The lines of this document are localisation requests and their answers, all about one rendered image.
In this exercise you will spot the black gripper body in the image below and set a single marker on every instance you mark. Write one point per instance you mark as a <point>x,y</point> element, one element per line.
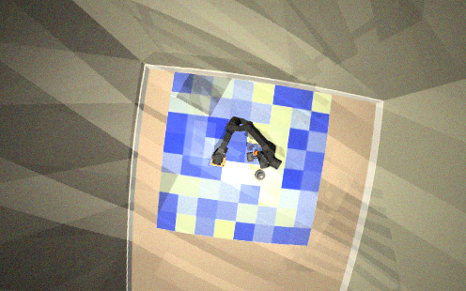
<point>250,156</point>

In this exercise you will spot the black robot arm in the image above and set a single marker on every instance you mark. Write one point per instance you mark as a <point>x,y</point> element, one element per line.
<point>267,157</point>

